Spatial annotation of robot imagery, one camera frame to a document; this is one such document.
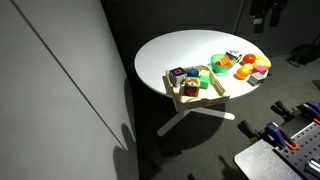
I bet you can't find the light yellow-green toy cube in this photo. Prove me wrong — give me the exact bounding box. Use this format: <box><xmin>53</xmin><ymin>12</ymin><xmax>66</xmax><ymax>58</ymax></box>
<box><xmin>199</xmin><ymin>69</ymin><xmax>212</xmax><ymax>78</ymax></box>

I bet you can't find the black white cube red symbol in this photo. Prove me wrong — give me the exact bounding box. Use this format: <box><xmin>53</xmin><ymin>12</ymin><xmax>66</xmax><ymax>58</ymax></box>
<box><xmin>168</xmin><ymin>66</ymin><xmax>188</xmax><ymax>88</ymax></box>

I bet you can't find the yellow toy banana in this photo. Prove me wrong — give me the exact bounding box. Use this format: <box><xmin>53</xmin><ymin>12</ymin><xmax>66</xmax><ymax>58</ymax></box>
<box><xmin>254</xmin><ymin>53</ymin><xmax>272</xmax><ymax>70</ymax></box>

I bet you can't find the silver metal cylinder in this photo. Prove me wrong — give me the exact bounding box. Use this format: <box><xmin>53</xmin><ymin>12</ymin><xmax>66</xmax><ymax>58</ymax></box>
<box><xmin>304</xmin><ymin>158</ymin><xmax>320</xmax><ymax>178</ymax></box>

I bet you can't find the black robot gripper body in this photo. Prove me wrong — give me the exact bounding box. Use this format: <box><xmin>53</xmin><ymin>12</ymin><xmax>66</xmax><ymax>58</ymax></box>
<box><xmin>249</xmin><ymin>0</ymin><xmax>290</xmax><ymax>18</ymax></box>

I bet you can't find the dark perforated metal plate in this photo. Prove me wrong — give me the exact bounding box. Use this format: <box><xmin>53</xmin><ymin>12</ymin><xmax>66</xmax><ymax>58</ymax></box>
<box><xmin>274</xmin><ymin>121</ymin><xmax>320</xmax><ymax>180</ymax></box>

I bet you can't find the blue toy cube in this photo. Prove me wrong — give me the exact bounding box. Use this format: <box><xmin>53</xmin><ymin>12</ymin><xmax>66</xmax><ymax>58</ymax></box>
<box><xmin>186</xmin><ymin>67</ymin><xmax>200</xmax><ymax>78</ymax></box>

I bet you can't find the small yellow-orange toy fruit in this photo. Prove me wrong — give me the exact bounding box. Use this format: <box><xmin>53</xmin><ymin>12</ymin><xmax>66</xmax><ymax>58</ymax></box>
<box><xmin>242</xmin><ymin>62</ymin><xmax>255</xmax><ymax>72</ymax></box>

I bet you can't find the white table base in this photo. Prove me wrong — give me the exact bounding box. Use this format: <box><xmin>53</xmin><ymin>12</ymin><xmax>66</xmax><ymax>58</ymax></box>
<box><xmin>156</xmin><ymin>106</ymin><xmax>236</xmax><ymax>138</ymax></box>

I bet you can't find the pink toy cube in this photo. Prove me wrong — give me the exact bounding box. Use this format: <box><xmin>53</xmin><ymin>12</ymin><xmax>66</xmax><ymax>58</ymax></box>
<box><xmin>253</xmin><ymin>65</ymin><xmax>269</xmax><ymax>76</ymax></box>

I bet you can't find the black clamp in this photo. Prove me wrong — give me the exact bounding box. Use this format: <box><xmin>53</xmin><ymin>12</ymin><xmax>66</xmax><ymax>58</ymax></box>
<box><xmin>237</xmin><ymin>119</ymin><xmax>260</xmax><ymax>142</ymax></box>
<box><xmin>270</xmin><ymin>99</ymin><xmax>298</xmax><ymax>122</ymax></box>

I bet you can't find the green toy cube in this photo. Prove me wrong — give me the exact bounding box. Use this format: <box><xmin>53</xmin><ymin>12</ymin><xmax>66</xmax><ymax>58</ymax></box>
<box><xmin>199</xmin><ymin>75</ymin><xmax>211</xmax><ymax>90</ymax></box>

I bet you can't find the grey toy cube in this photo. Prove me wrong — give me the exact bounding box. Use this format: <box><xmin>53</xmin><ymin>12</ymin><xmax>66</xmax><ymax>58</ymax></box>
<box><xmin>248</xmin><ymin>72</ymin><xmax>267</xmax><ymax>87</ymax></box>

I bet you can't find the colourful orange picture cube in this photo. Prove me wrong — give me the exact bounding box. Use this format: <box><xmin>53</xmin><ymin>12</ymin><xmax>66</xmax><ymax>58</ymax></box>
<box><xmin>183</xmin><ymin>77</ymin><xmax>201</xmax><ymax>98</ymax></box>

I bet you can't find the red toy tomato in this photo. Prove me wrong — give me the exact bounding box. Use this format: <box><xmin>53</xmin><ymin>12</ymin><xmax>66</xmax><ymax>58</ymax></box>
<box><xmin>242</xmin><ymin>53</ymin><xmax>257</xmax><ymax>65</ymax></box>

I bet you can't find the toy orange fruit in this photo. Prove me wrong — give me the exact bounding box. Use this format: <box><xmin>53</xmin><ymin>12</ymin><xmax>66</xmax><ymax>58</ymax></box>
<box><xmin>235</xmin><ymin>66</ymin><xmax>251</xmax><ymax>80</ymax></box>

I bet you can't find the purple clamp orange tip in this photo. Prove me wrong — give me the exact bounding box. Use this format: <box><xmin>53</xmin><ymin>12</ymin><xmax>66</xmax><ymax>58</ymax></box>
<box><xmin>265</xmin><ymin>122</ymin><xmax>300</xmax><ymax>151</ymax></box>

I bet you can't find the green plastic bowl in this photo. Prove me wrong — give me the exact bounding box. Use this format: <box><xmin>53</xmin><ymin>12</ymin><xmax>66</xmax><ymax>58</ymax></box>
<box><xmin>210</xmin><ymin>53</ymin><xmax>236</xmax><ymax>75</ymax></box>

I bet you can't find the wooden tray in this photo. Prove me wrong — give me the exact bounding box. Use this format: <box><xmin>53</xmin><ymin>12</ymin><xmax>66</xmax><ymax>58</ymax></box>
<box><xmin>162</xmin><ymin>64</ymin><xmax>231</xmax><ymax>113</ymax></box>

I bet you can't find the black bag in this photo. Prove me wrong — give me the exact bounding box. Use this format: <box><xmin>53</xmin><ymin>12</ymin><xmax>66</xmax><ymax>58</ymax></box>
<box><xmin>288</xmin><ymin>43</ymin><xmax>320</xmax><ymax>68</ymax></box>

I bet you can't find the black white patterned cube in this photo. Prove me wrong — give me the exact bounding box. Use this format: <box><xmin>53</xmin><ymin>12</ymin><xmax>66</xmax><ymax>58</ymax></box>
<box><xmin>225</xmin><ymin>49</ymin><xmax>243</xmax><ymax>64</ymax></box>

